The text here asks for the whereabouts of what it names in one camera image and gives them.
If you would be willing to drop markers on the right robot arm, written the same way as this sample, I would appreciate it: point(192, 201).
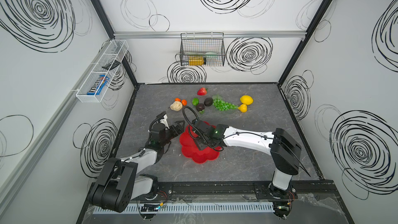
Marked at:
point(279, 144)

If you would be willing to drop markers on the red strawberry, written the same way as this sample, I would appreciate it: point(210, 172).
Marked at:
point(202, 91)

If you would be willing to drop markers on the black remote control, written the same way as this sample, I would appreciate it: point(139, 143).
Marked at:
point(112, 65)

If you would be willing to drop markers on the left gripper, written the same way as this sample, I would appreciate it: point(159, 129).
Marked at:
point(173, 128)

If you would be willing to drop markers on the red flower-shaped fruit bowl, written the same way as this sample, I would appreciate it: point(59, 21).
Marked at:
point(190, 150)

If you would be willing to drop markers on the green grape bunch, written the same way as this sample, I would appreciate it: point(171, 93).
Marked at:
point(220, 104)

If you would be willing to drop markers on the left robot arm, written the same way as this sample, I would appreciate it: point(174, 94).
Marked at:
point(120, 180)

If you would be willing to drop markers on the aluminium wall rail left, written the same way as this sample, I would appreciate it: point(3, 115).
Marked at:
point(12, 185)

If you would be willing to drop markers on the white slotted cable duct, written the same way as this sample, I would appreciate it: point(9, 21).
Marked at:
point(180, 208)

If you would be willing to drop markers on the yellow sponge in basket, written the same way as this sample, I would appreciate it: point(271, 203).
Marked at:
point(196, 61)

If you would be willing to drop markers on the small yellow pear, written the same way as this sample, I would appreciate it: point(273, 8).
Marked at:
point(243, 108)

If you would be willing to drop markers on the aluminium wall rail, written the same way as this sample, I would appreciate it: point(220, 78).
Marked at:
point(203, 34)
point(12, 185)

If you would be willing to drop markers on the large yellow lemon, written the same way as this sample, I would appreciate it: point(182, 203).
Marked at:
point(246, 99)

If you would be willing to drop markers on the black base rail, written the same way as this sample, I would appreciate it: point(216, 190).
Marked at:
point(260, 189)

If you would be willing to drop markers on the dark purple mangosteen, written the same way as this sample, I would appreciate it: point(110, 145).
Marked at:
point(200, 107)

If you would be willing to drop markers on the black wire wall basket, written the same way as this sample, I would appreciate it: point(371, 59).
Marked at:
point(212, 49)

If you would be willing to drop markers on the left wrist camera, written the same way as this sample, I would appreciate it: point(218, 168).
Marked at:
point(163, 118)

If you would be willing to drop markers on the dark avocado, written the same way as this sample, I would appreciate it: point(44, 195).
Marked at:
point(208, 101)

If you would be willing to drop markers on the green lime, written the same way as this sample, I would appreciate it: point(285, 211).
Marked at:
point(195, 101)

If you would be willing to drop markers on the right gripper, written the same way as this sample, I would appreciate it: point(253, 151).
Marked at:
point(197, 130)

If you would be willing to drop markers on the aluminium wall rail back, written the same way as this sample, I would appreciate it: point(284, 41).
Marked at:
point(203, 34)

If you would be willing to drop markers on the blue candy packet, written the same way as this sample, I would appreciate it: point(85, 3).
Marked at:
point(99, 84)

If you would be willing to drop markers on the white wire wall shelf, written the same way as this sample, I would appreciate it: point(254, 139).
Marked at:
point(111, 50)

